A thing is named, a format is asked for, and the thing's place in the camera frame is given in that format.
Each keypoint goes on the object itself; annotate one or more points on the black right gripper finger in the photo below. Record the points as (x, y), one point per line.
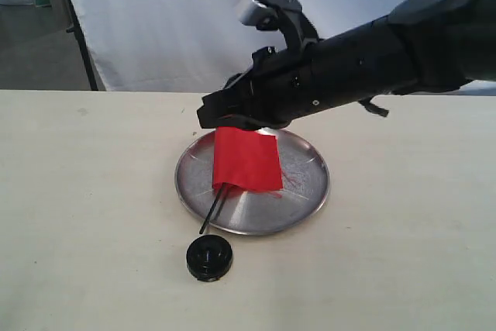
(237, 121)

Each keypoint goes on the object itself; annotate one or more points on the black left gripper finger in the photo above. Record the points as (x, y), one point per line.
(226, 101)

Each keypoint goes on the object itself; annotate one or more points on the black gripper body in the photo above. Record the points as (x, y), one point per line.
(285, 88)

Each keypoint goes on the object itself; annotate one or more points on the red flag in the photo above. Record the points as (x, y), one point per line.
(244, 160)

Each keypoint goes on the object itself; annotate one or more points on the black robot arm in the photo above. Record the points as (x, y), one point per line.
(432, 46)

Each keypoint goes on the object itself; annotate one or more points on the round black flag base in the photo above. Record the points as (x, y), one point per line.
(209, 258)

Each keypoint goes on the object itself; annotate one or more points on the round steel plate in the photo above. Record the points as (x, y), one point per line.
(306, 185)

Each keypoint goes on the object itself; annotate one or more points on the white backdrop cloth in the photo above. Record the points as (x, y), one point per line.
(192, 45)

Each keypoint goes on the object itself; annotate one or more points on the black backdrop stand pole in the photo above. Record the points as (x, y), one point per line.
(75, 29)

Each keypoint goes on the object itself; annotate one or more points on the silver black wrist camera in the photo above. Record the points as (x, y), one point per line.
(284, 16)

